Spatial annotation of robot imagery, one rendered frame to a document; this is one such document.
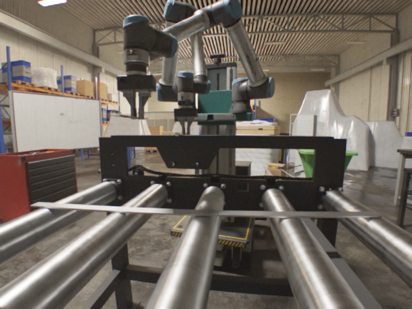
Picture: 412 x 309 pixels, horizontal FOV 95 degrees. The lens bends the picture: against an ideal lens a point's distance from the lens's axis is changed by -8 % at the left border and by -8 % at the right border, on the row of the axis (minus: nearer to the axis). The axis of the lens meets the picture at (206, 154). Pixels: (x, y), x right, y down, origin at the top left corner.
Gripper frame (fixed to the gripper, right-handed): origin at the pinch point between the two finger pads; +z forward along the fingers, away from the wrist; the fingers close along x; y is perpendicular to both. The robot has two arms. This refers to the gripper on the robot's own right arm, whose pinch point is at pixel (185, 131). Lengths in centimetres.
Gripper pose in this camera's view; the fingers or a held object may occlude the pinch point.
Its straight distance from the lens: 121.3
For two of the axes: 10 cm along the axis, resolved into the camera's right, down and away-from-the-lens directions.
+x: -9.9, -0.2, 1.4
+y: 1.4, -1.2, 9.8
